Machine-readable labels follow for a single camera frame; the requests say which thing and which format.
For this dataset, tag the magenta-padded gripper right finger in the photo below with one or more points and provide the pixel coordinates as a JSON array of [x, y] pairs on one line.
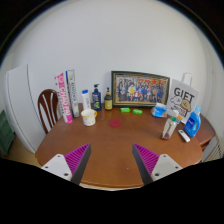
[[148, 160]]

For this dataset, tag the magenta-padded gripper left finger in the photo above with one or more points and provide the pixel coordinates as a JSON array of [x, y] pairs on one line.
[[76, 159]]

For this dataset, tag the clear green-labelled plastic bottle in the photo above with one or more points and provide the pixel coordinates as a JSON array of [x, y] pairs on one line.
[[169, 128]]

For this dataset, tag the white remote control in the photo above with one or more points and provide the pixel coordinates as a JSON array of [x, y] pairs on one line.
[[184, 136]]

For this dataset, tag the flat round red coaster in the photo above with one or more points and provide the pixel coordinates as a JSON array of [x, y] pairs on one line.
[[115, 123]]

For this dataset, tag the small green pack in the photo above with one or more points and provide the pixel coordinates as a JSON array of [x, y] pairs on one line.
[[125, 110], [137, 111]]

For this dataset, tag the blue tissue pack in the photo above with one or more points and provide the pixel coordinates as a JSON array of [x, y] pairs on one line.
[[159, 111]]

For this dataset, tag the blue detergent bottle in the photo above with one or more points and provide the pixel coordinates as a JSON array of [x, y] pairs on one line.
[[192, 125]]

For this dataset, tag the white bottle with blue cap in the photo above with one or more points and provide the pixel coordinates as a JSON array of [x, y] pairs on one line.
[[86, 100]]

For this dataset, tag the dark blue pump bottle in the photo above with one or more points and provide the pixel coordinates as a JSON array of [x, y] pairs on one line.
[[97, 101]]

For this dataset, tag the pink shuttlecock tube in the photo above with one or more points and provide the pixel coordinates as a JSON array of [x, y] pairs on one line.
[[64, 98]]

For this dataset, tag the amber pump bottle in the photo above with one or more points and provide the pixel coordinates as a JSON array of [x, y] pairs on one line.
[[108, 102]]

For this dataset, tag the white and green shuttlecock tube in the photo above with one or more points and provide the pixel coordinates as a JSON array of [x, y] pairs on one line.
[[73, 93]]

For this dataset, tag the white radiator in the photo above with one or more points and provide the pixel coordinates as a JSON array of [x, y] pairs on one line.
[[215, 151]]

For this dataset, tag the brown wooden chair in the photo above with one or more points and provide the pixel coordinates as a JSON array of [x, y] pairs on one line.
[[42, 100]]

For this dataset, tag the framed group photo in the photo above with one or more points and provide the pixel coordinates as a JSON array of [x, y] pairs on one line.
[[140, 89]]

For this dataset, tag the white paper gift bag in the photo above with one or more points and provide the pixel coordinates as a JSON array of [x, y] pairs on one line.
[[184, 95]]

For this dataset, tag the green crate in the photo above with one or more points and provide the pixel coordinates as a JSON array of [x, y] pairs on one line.
[[6, 133]]

